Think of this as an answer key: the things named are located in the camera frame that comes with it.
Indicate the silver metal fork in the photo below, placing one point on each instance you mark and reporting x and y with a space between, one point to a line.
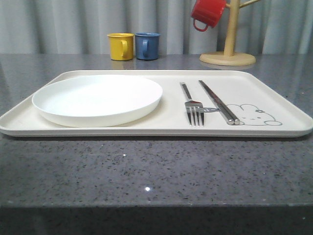
194 109

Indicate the white round plate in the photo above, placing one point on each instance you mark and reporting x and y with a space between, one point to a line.
97 100

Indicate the blue enamel mug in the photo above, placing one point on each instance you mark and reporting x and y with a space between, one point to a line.
146 45

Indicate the yellow enamel mug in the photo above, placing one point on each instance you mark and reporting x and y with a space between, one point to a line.
121 46

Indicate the wooden mug tree stand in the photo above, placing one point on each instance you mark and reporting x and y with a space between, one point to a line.
228 57

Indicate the red enamel mug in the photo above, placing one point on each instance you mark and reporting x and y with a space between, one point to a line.
208 12

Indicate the grey pleated curtain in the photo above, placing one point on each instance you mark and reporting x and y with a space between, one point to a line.
82 26

